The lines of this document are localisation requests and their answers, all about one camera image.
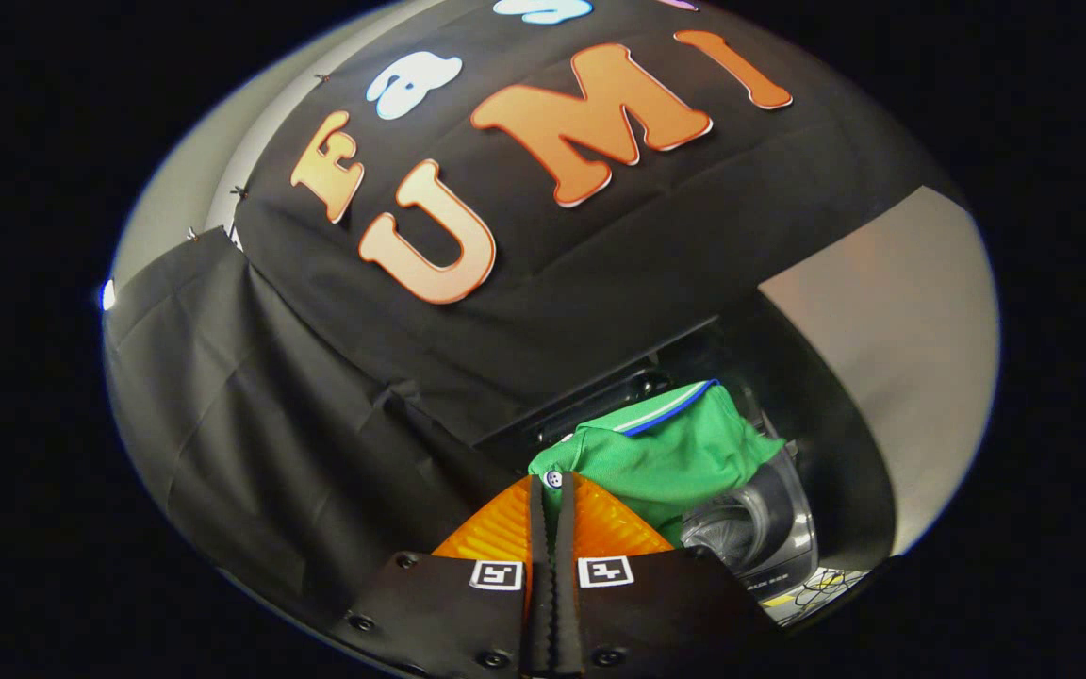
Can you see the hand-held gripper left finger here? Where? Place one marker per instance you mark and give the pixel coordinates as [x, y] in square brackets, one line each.
[540, 585]

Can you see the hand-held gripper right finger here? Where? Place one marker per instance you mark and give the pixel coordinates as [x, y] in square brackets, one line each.
[566, 585]

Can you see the green polo shirt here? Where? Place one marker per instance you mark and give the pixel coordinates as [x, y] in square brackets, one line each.
[666, 453]

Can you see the grey washing machine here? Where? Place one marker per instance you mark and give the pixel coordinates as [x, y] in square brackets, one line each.
[769, 547]

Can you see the black backdrop cloth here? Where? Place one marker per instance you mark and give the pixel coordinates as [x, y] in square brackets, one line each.
[317, 424]

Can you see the row of black cloth clips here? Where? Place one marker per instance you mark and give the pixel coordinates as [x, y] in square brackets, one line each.
[239, 191]

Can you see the ceiling light strip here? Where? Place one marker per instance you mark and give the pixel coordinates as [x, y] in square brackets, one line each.
[108, 294]

